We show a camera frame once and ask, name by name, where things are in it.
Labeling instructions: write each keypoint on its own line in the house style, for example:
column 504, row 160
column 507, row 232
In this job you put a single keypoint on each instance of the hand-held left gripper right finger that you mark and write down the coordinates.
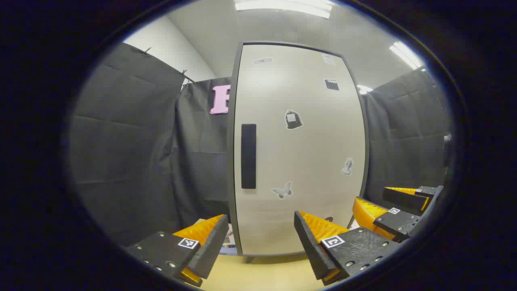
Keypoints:
column 309, row 246

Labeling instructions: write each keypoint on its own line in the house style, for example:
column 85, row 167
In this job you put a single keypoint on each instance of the white book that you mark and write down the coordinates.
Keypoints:
column 230, row 236

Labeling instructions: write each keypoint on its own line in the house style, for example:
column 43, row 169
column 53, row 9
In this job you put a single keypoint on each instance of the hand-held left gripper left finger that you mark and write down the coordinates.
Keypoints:
column 212, row 246

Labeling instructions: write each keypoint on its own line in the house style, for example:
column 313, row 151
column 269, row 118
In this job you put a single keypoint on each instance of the blue book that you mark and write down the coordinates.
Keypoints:
column 228, row 251

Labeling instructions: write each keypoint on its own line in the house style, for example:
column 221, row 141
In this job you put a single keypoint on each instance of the ceiling light panel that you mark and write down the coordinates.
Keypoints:
column 406, row 54
column 364, row 89
column 282, row 6

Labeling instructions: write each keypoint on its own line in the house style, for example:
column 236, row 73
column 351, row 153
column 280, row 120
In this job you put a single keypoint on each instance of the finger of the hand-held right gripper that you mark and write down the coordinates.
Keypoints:
column 404, row 198
column 398, row 224

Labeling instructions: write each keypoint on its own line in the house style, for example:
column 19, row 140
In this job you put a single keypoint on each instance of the black backdrop cloth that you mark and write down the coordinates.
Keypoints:
column 121, row 141

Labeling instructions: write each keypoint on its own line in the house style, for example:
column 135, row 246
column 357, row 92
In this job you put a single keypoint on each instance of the dark grey cabinet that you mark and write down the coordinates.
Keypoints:
column 231, row 161

